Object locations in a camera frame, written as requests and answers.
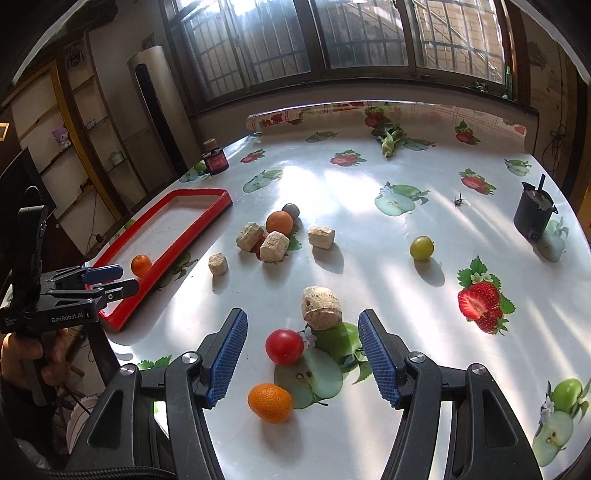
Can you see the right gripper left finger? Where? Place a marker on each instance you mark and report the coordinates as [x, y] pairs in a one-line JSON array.
[[194, 383]]

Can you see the fruit print tablecloth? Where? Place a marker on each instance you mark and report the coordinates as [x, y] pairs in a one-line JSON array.
[[486, 295]]

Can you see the dark grey plum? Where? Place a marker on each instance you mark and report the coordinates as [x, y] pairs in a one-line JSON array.
[[292, 210]]

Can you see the black cup with straw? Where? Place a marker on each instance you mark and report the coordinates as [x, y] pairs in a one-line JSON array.
[[534, 211]]

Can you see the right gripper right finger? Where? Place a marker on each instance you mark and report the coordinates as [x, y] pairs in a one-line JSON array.
[[412, 386]]

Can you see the red rectangular tray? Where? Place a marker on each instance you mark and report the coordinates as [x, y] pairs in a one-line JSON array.
[[162, 233]]

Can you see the small beige cork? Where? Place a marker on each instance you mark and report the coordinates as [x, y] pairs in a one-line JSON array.
[[218, 264]]

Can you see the green round fruit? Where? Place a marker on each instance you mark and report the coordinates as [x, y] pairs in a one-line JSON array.
[[422, 248]]

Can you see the white tower air conditioner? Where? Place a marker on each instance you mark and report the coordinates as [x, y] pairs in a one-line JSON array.
[[162, 104]]

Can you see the small orange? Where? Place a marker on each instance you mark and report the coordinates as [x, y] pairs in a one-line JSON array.
[[140, 265]]

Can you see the wooden shelf unit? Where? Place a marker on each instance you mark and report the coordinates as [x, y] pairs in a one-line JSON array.
[[94, 184]]

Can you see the purple plush toy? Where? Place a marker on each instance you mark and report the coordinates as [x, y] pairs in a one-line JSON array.
[[61, 136]]

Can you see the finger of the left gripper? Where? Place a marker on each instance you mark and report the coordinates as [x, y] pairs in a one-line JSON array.
[[101, 295], [83, 276]]

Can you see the orange tangerine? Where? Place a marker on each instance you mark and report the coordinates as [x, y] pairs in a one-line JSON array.
[[271, 403]]

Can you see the red tomato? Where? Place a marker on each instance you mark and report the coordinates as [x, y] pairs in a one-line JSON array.
[[284, 347], [259, 243]]

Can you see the person's left hand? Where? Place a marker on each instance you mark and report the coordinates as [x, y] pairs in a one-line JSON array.
[[16, 349]]

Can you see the beige block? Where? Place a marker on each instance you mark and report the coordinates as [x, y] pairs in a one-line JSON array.
[[274, 247], [249, 236], [321, 237]]

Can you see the large beige cork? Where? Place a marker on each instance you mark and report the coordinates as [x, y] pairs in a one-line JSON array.
[[321, 308]]

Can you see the dark jar with cork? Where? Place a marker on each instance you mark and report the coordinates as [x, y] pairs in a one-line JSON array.
[[214, 158]]

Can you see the orange among blocks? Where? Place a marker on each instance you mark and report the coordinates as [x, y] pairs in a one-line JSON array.
[[280, 221]]

